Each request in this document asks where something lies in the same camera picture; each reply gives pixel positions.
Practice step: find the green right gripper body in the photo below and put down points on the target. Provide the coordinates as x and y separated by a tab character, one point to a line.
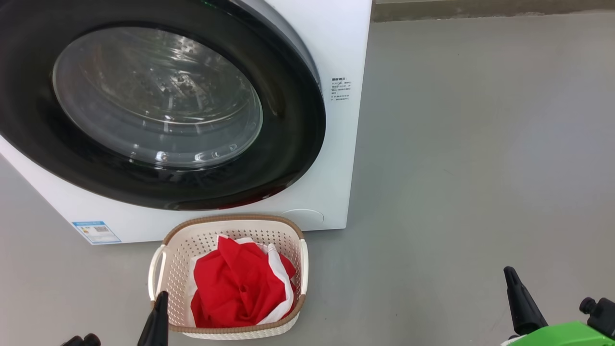
567	336

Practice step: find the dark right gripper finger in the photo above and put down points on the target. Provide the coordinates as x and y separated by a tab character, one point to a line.
523	307

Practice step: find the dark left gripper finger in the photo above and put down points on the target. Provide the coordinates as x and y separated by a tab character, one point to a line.
156	327

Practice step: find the red and white garment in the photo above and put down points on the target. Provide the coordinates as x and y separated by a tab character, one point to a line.
235	288

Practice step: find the black round glass washer door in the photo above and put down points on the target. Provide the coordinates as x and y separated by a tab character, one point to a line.
293	139

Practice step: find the cream perforated basket brown rim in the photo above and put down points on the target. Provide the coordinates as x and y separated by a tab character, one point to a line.
178	278

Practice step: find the white front-load washing machine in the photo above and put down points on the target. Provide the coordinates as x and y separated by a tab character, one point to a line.
336	168

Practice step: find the blue energy label sticker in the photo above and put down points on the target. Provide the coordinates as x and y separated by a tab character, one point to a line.
97	233

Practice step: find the round white filter cover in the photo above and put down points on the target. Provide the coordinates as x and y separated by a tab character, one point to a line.
303	217

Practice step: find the grey skirting board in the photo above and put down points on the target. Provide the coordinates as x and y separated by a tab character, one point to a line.
480	9

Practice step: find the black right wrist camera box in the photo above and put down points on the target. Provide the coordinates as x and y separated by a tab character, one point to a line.
603	315

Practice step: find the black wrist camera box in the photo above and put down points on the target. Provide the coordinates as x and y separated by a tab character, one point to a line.
603	315
81	340

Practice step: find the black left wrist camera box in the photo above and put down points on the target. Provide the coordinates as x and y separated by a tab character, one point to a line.
81	340

